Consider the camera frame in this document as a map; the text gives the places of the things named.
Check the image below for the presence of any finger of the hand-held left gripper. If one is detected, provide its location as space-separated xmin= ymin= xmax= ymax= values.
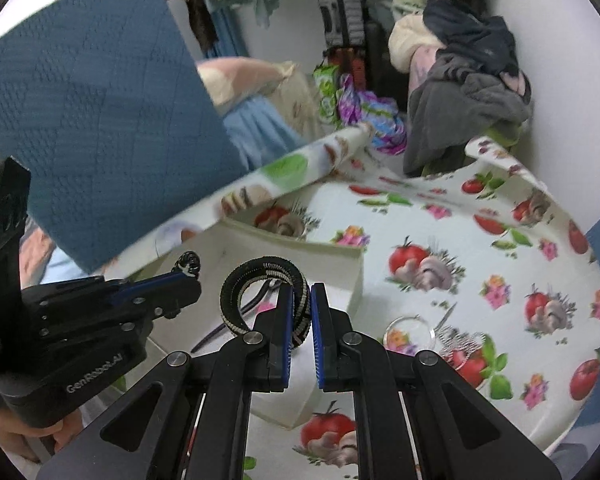
xmin=100 ymin=269 xmax=193 ymax=295
xmin=115 ymin=277 xmax=204 ymax=322

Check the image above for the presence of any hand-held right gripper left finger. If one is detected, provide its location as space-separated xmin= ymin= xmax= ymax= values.
xmin=37 ymin=284 xmax=294 ymax=480

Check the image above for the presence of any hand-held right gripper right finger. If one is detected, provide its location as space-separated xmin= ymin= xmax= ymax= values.
xmin=310 ymin=283 xmax=562 ymax=480

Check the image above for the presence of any black hair stick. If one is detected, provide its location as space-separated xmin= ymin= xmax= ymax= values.
xmin=190 ymin=280 xmax=282 ymax=356

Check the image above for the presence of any white cardboard box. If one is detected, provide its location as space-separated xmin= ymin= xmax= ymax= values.
xmin=105 ymin=216 xmax=366 ymax=431

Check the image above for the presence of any black white bracelet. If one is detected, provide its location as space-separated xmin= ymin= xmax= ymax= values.
xmin=220 ymin=256 xmax=312 ymax=349

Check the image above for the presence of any person's left hand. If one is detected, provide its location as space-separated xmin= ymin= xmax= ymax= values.
xmin=0 ymin=407 xmax=87 ymax=467

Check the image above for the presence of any clear plastic bangle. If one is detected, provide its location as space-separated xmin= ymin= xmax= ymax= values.
xmin=384 ymin=313 xmax=439 ymax=356

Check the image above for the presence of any fruit printed tablecloth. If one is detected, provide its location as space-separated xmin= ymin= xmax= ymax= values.
xmin=115 ymin=124 xmax=600 ymax=480

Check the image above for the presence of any light blue pleated cloth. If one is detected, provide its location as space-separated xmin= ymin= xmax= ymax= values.
xmin=222 ymin=95 xmax=322 ymax=171

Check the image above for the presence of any green purple floral cloth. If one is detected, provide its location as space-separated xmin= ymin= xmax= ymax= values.
xmin=314 ymin=62 xmax=409 ymax=157

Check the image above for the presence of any grey garment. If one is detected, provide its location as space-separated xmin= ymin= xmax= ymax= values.
xmin=402 ymin=55 xmax=533 ymax=178

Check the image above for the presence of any red black bag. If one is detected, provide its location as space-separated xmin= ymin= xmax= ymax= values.
xmin=324 ymin=47 xmax=369 ymax=92

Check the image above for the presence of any black suitcase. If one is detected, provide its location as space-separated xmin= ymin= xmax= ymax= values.
xmin=364 ymin=20 xmax=412 ymax=107

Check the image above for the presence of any cream fleece garment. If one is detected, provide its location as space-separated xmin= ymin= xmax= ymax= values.
xmin=387 ymin=12 xmax=443 ymax=75

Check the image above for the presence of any grey ribbed suitcase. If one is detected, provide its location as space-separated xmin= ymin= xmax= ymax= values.
xmin=317 ymin=0 xmax=367 ymax=49

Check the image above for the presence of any dark navy jacket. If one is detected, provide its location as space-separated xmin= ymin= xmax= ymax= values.
xmin=422 ymin=0 xmax=521 ymax=78

